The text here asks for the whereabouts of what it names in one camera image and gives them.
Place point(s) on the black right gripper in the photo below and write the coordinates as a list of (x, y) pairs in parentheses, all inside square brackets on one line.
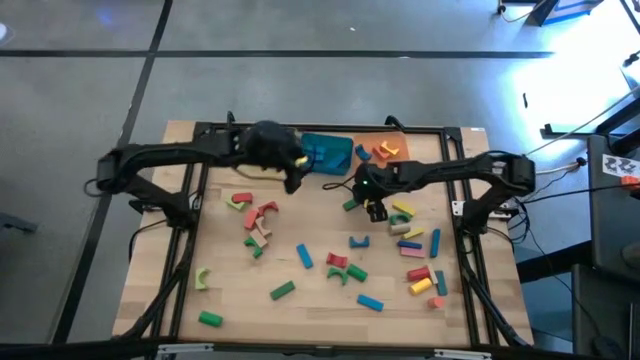
[(375, 185)]

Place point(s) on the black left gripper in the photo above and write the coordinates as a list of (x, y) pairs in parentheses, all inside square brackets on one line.
[(270, 145)]

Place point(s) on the green wooden arch block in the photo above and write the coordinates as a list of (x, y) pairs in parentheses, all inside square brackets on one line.
[(400, 216), (334, 272), (248, 242)]

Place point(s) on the yellow rectangular wooden block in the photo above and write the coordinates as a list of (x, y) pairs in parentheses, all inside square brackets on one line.
[(403, 208)]

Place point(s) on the natural wooden cylinder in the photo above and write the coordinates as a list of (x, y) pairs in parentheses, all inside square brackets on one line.
[(399, 229)]

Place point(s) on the blue wooden arch block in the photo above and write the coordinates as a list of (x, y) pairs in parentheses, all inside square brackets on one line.
[(359, 245)]

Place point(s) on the thin yellow wooden block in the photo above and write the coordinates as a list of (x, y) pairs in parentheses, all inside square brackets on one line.
[(413, 233)]

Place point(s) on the red wooden arch block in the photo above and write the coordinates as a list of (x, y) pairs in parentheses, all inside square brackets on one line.
[(380, 152), (336, 258), (267, 204)]

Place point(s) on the short blue wooden block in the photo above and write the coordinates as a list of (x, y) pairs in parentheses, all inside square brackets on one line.
[(362, 152)]

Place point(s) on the green wooden cylinder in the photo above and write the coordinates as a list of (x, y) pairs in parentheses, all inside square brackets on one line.
[(356, 272), (210, 318)]

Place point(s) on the natural wooden arch block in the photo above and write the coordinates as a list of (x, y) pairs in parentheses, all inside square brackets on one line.
[(261, 223)]

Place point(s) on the red rectangular wooden block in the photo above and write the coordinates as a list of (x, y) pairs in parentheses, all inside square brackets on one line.
[(251, 219), (242, 197)]

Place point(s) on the yellow wooden arch block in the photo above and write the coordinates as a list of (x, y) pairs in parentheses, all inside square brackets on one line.
[(389, 148)]

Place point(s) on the light green wooden block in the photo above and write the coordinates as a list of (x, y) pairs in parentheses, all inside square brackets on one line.
[(234, 204)]

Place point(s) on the green rectangular wooden block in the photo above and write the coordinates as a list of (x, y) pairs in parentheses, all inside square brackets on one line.
[(282, 290)]

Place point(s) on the light green arch block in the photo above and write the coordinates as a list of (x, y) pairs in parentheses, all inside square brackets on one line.
[(198, 280)]

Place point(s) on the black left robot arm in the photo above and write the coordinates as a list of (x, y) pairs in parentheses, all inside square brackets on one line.
[(165, 152)]

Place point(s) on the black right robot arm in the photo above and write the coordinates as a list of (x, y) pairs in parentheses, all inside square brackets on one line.
[(450, 170)]

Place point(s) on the thin dark blue block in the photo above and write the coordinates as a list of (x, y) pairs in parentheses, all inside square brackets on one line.
[(409, 244)]

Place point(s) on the pink rectangular wooden block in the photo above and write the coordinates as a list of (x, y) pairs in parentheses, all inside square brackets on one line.
[(412, 252)]

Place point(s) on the teal plastic bin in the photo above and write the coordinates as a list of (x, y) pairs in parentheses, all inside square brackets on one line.
[(345, 142)]

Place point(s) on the red wooden cylinder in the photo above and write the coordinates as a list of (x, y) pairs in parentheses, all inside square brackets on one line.
[(418, 273)]

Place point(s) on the natural wooden square block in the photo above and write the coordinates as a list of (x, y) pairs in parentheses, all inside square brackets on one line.
[(258, 237)]

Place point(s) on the translucent orange plastic bin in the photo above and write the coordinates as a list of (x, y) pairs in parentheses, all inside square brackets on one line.
[(400, 137)]

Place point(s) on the thin natural wooden block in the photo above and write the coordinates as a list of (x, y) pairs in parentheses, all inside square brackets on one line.
[(433, 273)]

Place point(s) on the yellow wooden cylinder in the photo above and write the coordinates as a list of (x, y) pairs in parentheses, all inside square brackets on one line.
[(420, 286)]

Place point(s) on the teal rectangular wooden block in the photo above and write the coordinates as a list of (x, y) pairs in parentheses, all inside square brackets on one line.
[(441, 283)]

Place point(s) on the short salmon wooden cylinder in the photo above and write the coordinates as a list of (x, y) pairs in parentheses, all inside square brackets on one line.
[(435, 302)]

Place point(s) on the white power adapter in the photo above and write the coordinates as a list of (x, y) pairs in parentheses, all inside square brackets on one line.
[(501, 212)]

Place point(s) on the small black floor object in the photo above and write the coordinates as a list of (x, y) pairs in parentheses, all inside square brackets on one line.
[(525, 100)]

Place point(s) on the black floor stand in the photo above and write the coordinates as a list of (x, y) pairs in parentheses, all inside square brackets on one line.
[(565, 131)]

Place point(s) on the white printed sticker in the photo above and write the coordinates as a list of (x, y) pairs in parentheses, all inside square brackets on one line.
[(620, 165)]

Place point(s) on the low black cabinet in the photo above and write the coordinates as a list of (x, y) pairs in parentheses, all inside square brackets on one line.
[(605, 310)]

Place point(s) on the small red object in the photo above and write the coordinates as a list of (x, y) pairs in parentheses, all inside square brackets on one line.
[(631, 180)]

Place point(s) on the grey chair leg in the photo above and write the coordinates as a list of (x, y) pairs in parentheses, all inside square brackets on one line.
[(17, 223)]

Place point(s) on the white metal bracket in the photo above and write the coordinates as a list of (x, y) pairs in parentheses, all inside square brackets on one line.
[(457, 206)]

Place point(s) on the silver metal bracket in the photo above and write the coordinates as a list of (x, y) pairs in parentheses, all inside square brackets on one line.
[(462, 354), (185, 348)]

